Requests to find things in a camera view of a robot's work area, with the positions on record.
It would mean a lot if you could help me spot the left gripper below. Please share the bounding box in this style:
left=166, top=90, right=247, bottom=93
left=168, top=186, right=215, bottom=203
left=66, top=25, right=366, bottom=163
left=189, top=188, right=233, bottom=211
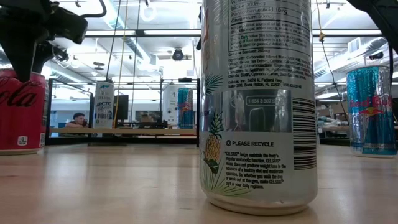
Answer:
left=0, top=0, right=58, bottom=83

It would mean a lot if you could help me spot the red Coca-Cola can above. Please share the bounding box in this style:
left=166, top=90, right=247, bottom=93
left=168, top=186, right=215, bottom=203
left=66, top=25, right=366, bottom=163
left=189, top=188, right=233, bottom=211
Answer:
left=0, top=68, right=50, bottom=156

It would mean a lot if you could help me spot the white Celsius Arctic Vibe can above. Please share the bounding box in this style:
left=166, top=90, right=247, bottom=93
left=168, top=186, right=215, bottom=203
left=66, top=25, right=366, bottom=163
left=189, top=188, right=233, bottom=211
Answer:
left=93, top=80, right=115, bottom=130

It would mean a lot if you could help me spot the Celsius can orange print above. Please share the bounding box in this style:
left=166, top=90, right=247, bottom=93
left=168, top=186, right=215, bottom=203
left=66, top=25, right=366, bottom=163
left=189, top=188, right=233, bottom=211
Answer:
left=162, top=83, right=180, bottom=128

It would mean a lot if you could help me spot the blue silver Red Bull can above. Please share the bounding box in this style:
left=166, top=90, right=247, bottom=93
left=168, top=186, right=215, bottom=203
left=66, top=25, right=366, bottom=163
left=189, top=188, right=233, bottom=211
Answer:
left=346, top=65, right=397, bottom=157
left=177, top=87, right=194, bottom=130

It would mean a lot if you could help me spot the person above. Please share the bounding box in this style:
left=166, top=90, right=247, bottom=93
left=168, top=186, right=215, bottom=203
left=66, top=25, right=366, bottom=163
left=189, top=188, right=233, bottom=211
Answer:
left=64, top=111, right=90, bottom=129

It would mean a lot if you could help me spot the black computer monitor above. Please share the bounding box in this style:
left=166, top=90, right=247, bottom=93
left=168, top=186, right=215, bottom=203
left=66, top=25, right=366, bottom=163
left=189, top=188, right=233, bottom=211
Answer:
left=113, top=95, right=130, bottom=122

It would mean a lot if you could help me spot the long ceiling light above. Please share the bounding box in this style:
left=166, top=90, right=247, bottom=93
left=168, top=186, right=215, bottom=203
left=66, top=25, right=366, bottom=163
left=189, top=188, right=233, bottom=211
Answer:
left=83, top=29, right=203, bottom=36

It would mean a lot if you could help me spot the black ceiling fixture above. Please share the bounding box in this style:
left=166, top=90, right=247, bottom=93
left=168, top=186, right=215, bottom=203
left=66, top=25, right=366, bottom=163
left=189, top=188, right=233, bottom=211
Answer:
left=171, top=48, right=185, bottom=62

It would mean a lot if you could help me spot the Celsius can pineapple print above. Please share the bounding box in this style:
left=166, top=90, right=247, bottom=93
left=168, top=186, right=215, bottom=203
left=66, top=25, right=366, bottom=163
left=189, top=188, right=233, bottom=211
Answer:
left=198, top=0, right=318, bottom=217

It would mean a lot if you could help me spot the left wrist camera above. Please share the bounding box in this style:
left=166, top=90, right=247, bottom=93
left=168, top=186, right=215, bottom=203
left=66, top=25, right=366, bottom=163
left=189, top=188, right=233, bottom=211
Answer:
left=49, top=4, right=90, bottom=45

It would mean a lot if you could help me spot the wooden shelf black metal frame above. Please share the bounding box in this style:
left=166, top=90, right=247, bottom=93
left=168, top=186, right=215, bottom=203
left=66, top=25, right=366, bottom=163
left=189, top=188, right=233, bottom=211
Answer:
left=45, top=77, right=200, bottom=147

